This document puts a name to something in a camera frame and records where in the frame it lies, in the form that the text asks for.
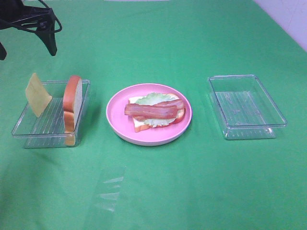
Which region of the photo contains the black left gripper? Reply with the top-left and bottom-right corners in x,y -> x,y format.
0,0 -> 57,60

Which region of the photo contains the bacon strip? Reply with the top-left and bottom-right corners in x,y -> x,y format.
124,103 -> 178,119
130,99 -> 185,120

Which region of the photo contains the green lettuce leaf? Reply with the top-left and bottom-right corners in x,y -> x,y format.
128,92 -> 185,132

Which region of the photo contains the bread slice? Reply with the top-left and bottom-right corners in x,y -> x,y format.
63,75 -> 82,146
124,92 -> 185,132

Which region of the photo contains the yellow cheese slice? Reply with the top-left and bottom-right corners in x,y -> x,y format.
25,73 -> 52,117

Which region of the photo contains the clear left plastic container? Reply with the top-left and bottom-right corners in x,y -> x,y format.
12,80 -> 90,149

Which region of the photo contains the clear plastic container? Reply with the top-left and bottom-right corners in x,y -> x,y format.
12,80 -> 90,149
208,75 -> 287,140

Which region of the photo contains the pink plate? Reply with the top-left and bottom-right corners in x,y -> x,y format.
106,83 -> 192,146

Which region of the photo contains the clear tape strip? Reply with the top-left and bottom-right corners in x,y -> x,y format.
93,166 -> 126,213

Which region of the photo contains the green tablecloth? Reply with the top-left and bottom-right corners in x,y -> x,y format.
0,0 -> 307,230

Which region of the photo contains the clear right plastic container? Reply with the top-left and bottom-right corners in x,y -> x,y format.
208,75 -> 287,140

